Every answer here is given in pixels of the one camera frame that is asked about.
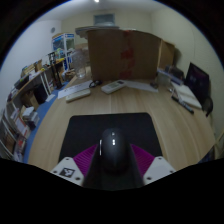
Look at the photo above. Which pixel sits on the black mouse pad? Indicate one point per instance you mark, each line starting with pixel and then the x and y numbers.
pixel 83 133

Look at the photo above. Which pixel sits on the clear plastic jar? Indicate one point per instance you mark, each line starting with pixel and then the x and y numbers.
pixel 80 65

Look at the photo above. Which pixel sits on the large brown cardboard box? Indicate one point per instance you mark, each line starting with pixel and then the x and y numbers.
pixel 110 56

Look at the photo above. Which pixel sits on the blue book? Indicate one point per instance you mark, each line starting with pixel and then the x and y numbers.
pixel 170 74

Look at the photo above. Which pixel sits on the ceiling light tube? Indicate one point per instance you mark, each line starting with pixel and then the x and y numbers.
pixel 96 1

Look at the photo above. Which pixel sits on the shelf unit with books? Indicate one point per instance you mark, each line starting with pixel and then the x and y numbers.
pixel 20 110

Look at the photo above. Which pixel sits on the black office chair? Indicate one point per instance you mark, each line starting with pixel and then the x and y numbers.
pixel 198 81

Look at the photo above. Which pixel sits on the glass-door display fridge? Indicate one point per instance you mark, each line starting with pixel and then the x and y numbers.
pixel 63 46

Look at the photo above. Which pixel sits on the black computer mouse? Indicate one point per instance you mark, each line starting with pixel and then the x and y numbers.
pixel 114 150

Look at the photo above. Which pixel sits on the round wall clock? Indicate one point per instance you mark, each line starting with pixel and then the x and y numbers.
pixel 53 30

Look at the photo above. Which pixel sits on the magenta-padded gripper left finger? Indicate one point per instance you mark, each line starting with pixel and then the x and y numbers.
pixel 68 171

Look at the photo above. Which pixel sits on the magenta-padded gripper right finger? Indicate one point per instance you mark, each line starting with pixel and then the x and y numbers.
pixel 158 170

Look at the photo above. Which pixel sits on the small clear plastic container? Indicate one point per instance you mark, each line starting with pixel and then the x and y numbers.
pixel 163 79

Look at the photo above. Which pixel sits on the grey door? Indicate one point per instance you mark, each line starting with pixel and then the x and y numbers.
pixel 104 19

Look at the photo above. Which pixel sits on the white book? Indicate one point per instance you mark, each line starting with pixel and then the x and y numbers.
pixel 188 95

